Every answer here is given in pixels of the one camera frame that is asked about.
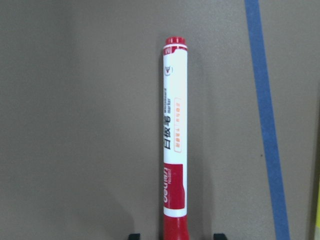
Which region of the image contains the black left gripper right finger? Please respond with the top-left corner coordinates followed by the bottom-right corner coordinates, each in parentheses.
top-left (213, 233), bottom-right (227, 240)

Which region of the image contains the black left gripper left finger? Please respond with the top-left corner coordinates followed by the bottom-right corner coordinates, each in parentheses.
top-left (127, 233), bottom-right (141, 240)

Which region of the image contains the blue tape line lengthwise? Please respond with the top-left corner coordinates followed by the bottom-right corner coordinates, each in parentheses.
top-left (244, 0), bottom-right (291, 240)

